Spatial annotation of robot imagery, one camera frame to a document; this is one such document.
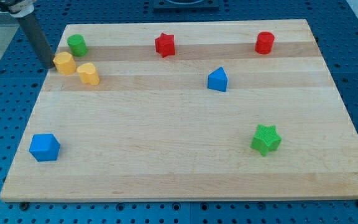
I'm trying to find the blue cube block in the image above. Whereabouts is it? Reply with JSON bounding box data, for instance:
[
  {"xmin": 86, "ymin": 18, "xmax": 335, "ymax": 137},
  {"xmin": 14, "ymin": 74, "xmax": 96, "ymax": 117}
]
[{"xmin": 29, "ymin": 133, "xmax": 60, "ymax": 162}]

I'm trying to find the robot arm end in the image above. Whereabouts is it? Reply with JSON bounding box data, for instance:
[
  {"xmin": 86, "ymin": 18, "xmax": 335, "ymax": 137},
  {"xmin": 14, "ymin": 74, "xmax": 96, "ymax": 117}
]
[{"xmin": 0, "ymin": 0, "xmax": 36, "ymax": 17}]

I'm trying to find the blue triangle block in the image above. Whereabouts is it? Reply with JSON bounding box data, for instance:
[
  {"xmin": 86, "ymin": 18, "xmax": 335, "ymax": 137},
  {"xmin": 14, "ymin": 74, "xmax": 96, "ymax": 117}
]
[{"xmin": 207, "ymin": 67, "xmax": 228, "ymax": 92}]

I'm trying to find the wooden board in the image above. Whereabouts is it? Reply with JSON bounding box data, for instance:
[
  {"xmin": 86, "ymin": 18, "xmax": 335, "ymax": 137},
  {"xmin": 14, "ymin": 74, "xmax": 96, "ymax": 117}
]
[{"xmin": 0, "ymin": 19, "xmax": 358, "ymax": 202}]

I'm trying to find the red star block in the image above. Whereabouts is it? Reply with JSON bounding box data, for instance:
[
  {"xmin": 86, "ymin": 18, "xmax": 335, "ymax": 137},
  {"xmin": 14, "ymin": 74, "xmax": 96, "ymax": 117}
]
[{"xmin": 155, "ymin": 33, "xmax": 175, "ymax": 58}]

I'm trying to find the green star block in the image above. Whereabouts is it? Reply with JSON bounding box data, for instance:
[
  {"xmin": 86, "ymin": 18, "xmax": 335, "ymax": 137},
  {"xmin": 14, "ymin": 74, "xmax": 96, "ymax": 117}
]
[{"xmin": 250, "ymin": 124, "xmax": 282, "ymax": 157}]

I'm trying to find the yellow heart block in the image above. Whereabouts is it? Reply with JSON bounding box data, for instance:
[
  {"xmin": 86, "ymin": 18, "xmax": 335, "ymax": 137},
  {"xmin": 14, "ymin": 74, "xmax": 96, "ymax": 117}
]
[{"xmin": 76, "ymin": 62, "xmax": 100, "ymax": 86}]

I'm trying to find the red cylinder block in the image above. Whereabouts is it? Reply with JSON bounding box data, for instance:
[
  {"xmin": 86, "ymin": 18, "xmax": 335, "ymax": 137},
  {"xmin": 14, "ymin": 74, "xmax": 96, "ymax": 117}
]
[{"xmin": 255, "ymin": 31, "xmax": 275, "ymax": 55}]

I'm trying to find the green cylinder block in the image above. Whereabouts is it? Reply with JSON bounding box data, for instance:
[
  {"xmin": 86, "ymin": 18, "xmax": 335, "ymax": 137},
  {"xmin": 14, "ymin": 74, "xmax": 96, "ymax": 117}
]
[{"xmin": 67, "ymin": 34, "xmax": 88, "ymax": 57}]

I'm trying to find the yellow pentagon block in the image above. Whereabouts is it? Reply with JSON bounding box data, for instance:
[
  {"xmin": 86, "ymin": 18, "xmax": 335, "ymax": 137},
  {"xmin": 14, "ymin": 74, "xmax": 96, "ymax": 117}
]
[{"xmin": 53, "ymin": 52, "xmax": 76, "ymax": 75}]

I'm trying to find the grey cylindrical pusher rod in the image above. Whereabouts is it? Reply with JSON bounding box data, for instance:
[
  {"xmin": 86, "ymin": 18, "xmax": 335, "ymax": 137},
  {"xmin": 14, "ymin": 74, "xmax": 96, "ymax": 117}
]
[{"xmin": 17, "ymin": 12, "xmax": 55, "ymax": 69}]

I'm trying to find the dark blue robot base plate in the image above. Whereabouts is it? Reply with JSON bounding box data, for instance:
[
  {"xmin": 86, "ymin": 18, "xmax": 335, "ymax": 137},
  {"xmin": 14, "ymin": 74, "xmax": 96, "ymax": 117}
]
[{"xmin": 152, "ymin": 0, "xmax": 219, "ymax": 11}]

